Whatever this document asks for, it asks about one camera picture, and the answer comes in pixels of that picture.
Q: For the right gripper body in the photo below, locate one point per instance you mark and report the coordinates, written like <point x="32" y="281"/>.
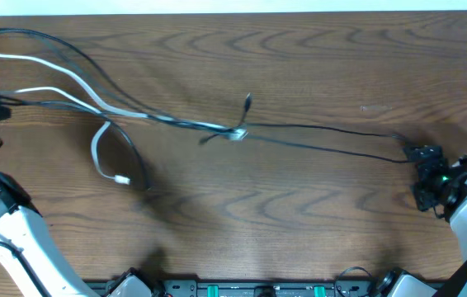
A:
<point x="433" y="176"/>

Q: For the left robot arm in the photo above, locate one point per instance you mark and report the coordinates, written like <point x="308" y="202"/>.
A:
<point x="27" y="251"/>

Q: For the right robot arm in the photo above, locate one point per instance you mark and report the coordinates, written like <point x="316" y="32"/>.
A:
<point x="454" y="204"/>

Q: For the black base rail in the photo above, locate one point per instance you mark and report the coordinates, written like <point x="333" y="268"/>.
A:
<point x="354" y="281"/>

